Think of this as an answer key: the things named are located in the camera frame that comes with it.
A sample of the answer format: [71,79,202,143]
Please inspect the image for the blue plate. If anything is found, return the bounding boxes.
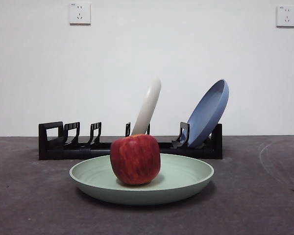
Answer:
[187,78,230,148]

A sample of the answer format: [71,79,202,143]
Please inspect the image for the red apple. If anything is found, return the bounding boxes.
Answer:
[110,134,161,186]

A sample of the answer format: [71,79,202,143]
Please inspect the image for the black plate rack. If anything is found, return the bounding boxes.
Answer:
[38,121,223,160]

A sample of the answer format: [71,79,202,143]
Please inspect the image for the green plate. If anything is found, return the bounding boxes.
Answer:
[69,153,215,206]

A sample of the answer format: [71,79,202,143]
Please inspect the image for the white plate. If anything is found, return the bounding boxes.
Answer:
[130,77,162,136]

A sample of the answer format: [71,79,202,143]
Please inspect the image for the white wall socket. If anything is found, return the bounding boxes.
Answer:
[276,5,294,28]
[69,2,91,25]

